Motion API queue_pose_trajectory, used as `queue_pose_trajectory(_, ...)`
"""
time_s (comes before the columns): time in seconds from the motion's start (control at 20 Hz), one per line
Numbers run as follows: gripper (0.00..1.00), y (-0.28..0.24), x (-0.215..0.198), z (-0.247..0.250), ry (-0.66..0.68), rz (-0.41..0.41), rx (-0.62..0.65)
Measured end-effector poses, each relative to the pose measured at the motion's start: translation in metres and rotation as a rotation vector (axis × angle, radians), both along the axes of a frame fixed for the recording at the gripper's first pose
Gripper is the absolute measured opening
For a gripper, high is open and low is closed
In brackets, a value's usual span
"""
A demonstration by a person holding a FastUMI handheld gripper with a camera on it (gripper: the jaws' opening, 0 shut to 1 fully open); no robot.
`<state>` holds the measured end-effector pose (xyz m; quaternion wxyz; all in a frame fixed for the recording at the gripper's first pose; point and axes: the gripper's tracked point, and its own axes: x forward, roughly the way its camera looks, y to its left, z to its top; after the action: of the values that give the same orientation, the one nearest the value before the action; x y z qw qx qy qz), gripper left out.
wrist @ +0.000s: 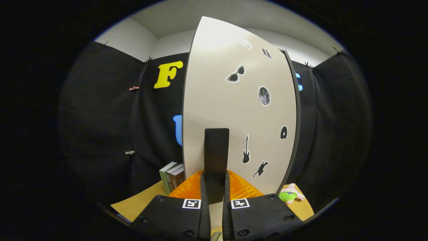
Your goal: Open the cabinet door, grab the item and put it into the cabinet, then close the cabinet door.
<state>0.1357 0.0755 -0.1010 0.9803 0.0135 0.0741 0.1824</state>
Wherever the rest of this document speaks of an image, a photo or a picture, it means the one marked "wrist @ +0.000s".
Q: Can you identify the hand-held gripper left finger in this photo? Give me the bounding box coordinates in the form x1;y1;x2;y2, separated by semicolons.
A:
132;170;212;241

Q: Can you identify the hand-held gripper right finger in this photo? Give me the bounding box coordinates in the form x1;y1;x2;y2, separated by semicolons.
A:
222;170;301;241

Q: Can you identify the black door handle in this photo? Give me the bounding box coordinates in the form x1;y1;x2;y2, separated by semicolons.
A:
204;128;230;205

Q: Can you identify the green and pink plush toy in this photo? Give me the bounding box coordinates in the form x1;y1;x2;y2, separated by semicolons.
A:
279;183;305;204

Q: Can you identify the green book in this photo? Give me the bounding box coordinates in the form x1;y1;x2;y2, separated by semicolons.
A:
159;162;178;195

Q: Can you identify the black backdrop cloth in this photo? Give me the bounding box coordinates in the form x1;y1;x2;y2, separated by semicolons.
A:
58;42;373;215

